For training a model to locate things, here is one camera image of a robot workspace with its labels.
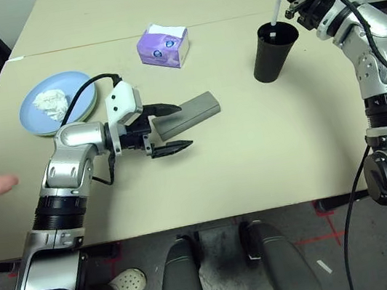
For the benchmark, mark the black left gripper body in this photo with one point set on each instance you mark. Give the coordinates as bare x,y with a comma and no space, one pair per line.
135,136

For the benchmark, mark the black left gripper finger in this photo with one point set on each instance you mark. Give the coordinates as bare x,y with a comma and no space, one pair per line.
172,148
164,109

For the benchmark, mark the grey glasses case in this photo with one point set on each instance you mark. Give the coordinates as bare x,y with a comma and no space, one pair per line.
192,114

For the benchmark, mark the black plastic cup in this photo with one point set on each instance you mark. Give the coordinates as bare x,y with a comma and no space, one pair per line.
270,59

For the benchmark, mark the white tissue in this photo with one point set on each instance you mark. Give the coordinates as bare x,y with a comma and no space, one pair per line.
50,103

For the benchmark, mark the blue plastic plate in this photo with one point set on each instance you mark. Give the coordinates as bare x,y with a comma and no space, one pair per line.
34,118

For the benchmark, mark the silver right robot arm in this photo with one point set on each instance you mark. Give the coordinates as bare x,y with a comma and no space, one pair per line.
382,34

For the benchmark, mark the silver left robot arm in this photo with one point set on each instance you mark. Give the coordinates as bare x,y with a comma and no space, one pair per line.
74,138

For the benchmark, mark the green plastic plate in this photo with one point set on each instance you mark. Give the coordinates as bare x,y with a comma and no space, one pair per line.
93,105

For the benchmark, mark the purple tissue pack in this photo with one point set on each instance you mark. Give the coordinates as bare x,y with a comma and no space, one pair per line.
159,47

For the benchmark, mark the black table base bar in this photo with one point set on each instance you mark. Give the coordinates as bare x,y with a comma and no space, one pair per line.
103,252
338,201

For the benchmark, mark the grey robot left leg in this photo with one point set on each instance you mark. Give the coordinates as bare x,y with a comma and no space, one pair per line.
180,283

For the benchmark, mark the grey robot leg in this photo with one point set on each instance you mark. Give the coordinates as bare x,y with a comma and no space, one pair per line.
286,263
180,283

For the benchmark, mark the white perforated clog shoe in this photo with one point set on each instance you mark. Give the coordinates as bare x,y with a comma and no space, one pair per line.
128,282

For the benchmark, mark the white tape piece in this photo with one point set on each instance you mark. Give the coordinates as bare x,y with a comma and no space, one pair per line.
15,60

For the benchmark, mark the grey robot right leg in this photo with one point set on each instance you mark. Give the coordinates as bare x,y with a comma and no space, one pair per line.
286,263

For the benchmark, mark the white paper strip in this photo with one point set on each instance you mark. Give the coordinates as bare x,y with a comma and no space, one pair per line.
324,267

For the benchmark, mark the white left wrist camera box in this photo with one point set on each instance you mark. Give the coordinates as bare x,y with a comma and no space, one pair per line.
122,101

